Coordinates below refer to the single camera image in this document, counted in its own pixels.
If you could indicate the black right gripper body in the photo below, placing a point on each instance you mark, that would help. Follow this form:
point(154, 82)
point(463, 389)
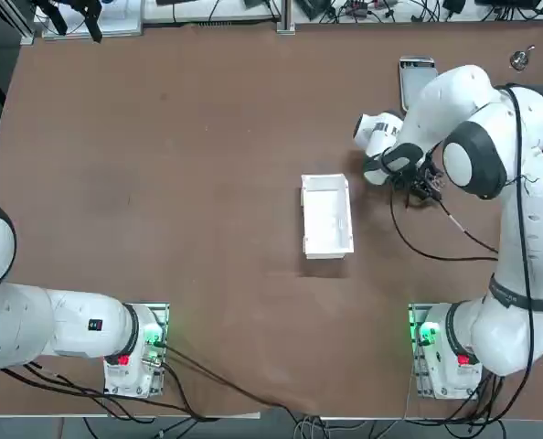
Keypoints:
point(421, 185)

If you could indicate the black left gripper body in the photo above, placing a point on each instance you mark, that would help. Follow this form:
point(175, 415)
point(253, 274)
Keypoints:
point(66, 3)

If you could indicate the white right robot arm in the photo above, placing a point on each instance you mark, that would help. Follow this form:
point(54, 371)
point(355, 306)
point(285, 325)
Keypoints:
point(459, 91)

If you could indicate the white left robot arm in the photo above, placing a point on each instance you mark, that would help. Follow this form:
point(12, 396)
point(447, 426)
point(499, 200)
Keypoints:
point(70, 320)

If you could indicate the white open box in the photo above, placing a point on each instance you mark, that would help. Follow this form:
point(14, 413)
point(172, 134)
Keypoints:
point(328, 219)

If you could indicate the silver digital scale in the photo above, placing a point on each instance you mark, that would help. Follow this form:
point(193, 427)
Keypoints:
point(411, 80)

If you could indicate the black power adapter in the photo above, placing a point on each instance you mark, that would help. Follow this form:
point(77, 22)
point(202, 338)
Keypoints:
point(315, 8)

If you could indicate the aluminium frame rail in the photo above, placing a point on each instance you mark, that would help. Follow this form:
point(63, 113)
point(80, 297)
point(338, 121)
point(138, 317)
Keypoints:
point(18, 23)

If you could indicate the aluminium frame post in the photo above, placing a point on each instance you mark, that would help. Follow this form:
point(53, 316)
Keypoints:
point(286, 16)

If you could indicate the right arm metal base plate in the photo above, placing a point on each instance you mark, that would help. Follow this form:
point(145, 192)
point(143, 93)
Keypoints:
point(418, 379)

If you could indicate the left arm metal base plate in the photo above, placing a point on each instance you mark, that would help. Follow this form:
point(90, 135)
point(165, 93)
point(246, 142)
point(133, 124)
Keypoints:
point(164, 320)

